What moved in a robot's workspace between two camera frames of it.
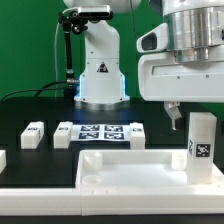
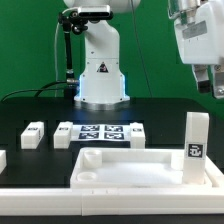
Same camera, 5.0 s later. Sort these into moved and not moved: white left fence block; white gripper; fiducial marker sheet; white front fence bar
Moved: white gripper
Not moved: fiducial marker sheet; white left fence block; white front fence bar
